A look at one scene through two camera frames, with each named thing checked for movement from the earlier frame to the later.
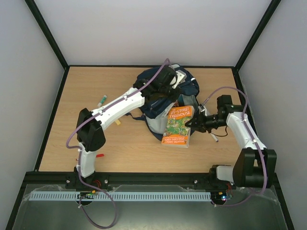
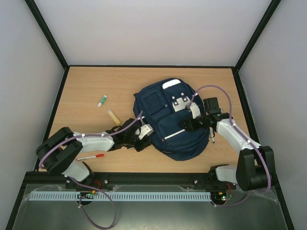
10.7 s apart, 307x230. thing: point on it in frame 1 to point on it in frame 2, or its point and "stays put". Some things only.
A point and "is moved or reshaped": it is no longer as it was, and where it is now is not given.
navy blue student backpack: x=156 y=108 is moved or reshaped
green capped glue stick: x=103 y=99 stays put
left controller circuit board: x=87 y=195 stays put
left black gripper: x=174 y=96 to x=141 y=146
